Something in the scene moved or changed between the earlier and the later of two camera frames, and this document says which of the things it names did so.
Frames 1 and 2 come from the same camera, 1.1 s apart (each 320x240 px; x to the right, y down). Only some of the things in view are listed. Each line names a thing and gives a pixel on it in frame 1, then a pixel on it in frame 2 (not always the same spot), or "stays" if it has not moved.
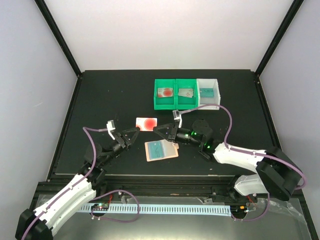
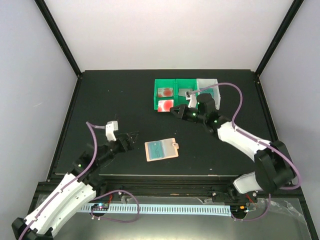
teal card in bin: x=206 y=92 stays
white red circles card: x=146 y=124 -> x=165 y=105
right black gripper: x=172 y=131 -> x=179 y=115
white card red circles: x=165 y=92 stays
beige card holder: x=161 y=149 stays
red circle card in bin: x=162 y=92 stays
